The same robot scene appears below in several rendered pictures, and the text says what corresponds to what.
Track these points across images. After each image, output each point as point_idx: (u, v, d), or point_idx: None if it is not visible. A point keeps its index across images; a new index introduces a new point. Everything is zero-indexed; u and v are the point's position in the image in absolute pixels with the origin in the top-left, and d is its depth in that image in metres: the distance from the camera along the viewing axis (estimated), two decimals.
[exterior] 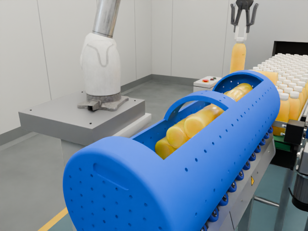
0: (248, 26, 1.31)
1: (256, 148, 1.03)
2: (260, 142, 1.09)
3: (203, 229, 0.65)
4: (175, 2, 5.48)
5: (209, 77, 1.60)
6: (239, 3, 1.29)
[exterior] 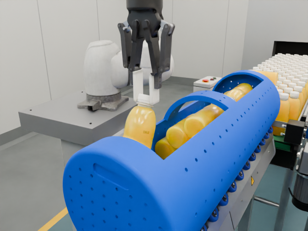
0: (157, 74, 0.57)
1: (256, 148, 1.03)
2: (260, 142, 1.09)
3: (203, 229, 0.65)
4: (175, 2, 5.48)
5: (209, 77, 1.60)
6: (132, 24, 0.55)
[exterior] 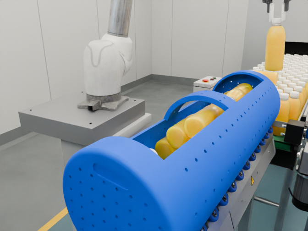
0: (287, 2, 1.00)
1: (256, 148, 1.03)
2: (260, 142, 1.09)
3: (203, 229, 0.65)
4: (175, 2, 5.48)
5: (209, 77, 1.60)
6: None
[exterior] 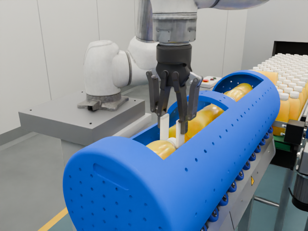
0: (184, 121, 0.60)
1: (256, 148, 1.03)
2: (260, 142, 1.09)
3: (203, 229, 0.65)
4: None
5: (209, 77, 1.60)
6: (161, 74, 0.58)
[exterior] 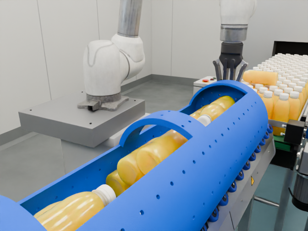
0: None
1: (257, 149, 1.03)
2: (262, 137, 1.13)
3: None
4: (175, 2, 5.48)
5: (209, 77, 1.60)
6: None
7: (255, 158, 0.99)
